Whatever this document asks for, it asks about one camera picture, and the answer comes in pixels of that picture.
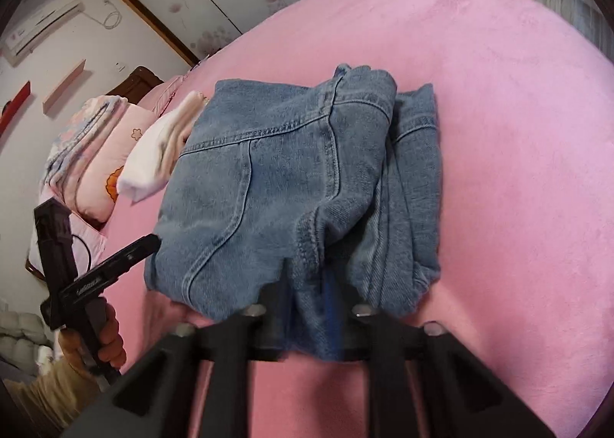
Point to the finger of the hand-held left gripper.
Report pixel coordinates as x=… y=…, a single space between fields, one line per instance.
x=55 y=241
x=132 y=256

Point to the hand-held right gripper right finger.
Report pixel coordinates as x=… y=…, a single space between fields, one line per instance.
x=336 y=318

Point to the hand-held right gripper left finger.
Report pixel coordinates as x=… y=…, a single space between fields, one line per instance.
x=273 y=318

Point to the blue denim jacket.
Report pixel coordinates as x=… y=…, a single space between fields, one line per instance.
x=268 y=179

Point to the person's left forearm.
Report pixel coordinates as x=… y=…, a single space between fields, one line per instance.
x=57 y=395

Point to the person's left hand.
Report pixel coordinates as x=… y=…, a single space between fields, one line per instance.
x=115 y=337

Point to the white padded cushion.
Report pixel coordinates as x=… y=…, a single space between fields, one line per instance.
x=24 y=337

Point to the white folded towel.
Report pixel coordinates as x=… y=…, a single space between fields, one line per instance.
x=158 y=155

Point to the floral folded blanket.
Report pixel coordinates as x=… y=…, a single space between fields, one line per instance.
x=81 y=131

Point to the pink striped pillow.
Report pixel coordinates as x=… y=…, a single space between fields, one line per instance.
x=165 y=93

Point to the dark wooden headboard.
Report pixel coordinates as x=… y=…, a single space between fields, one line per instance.
x=139 y=81

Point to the white air conditioner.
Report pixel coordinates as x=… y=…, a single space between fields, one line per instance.
x=38 y=25

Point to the pink bed sheet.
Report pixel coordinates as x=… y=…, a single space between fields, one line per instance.
x=503 y=131

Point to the red wall shelf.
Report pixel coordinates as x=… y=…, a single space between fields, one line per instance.
x=14 y=107

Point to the pink wall shelf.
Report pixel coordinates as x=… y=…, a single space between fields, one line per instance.
x=62 y=85

